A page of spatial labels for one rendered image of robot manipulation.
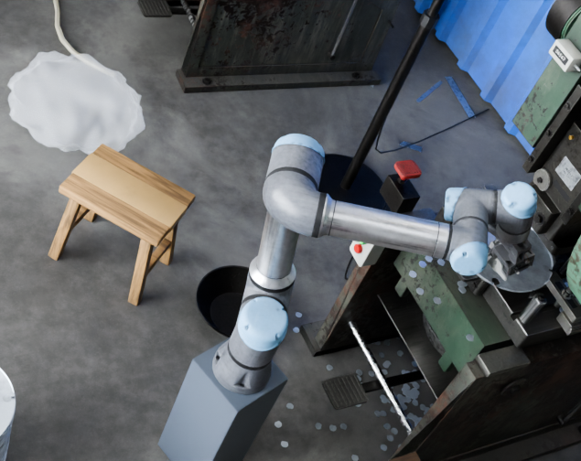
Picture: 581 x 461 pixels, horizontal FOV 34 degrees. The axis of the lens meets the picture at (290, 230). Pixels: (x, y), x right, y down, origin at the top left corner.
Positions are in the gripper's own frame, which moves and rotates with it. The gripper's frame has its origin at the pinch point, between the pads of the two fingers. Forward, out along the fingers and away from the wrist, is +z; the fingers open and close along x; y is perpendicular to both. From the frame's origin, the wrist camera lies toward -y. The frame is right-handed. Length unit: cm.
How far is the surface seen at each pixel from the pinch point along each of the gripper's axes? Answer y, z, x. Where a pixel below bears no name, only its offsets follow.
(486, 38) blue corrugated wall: -150, 119, 102
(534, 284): 3.2, 14.0, 10.3
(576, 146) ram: -11.9, -16.8, 27.4
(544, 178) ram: -13.2, -5.9, 21.1
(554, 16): -37, -34, 36
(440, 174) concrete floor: -96, 117, 47
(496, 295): -1.3, 20.6, 2.4
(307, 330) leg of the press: -40, 74, -39
